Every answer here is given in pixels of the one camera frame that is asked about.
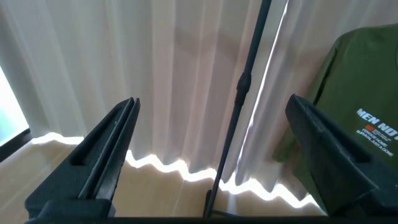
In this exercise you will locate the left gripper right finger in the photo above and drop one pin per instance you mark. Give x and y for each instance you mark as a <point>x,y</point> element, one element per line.
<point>342,180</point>

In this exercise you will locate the green long-sleeved shirt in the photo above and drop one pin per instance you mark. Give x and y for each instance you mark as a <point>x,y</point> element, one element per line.
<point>360,81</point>

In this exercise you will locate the beige curtain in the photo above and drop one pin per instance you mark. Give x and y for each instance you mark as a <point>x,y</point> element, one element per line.
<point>171,77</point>

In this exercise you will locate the window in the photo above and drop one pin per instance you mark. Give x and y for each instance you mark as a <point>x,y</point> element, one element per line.
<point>9,118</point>

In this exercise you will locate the black clothes rack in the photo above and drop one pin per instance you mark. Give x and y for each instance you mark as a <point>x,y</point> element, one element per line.
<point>242,90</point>

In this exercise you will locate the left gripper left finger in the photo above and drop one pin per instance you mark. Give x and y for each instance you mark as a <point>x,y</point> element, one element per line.
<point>62,193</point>

